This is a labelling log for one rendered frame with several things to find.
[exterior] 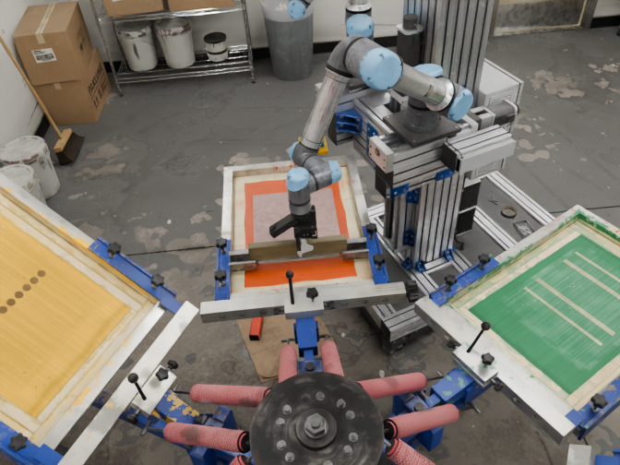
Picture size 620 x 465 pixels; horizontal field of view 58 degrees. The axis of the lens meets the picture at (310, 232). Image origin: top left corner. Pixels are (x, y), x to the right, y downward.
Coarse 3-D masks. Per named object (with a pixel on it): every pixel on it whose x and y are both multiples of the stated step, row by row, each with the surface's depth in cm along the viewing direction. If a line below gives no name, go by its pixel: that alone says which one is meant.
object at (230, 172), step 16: (336, 160) 248; (352, 160) 248; (224, 176) 244; (240, 176) 249; (352, 176) 239; (224, 192) 236; (352, 192) 235; (224, 208) 229; (224, 224) 221; (288, 288) 195; (304, 288) 195; (320, 288) 195; (336, 288) 194
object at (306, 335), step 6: (300, 318) 179; (306, 318) 179; (312, 318) 179; (300, 324) 177; (306, 324) 177; (312, 324) 177; (300, 330) 176; (306, 330) 175; (312, 330) 175; (300, 336) 174; (306, 336) 174; (312, 336) 174; (300, 342) 172; (306, 342) 172; (312, 342) 172; (300, 348) 171; (306, 348) 171; (312, 348) 171; (300, 354) 173
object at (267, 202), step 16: (256, 192) 240; (272, 192) 240; (256, 208) 233; (272, 208) 232; (288, 208) 232; (256, 224) 225; (272, 224) 225; (256, 240) 219; (272, 240) 218; (256, 272) 206; (272, 272) 206
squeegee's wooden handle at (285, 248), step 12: (288, 240) 201; (312, 240) 200; (324, 240) 200; (336, 240) 200; (252, 252) 200; (264, 252) 201; (276, 252) 201; (288, 252) 202; (312, 252) 203; (324, 252) 203; (336, 252) 204
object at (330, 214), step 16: (320, 192) 238; (336, 192) 238; (320, 208) 231; (336, 208) 230; (320, 224) 223; (336, 224) 223; (304, 272) 205; (320, 272) 205; (336, 272) 204; (352, 272) 204
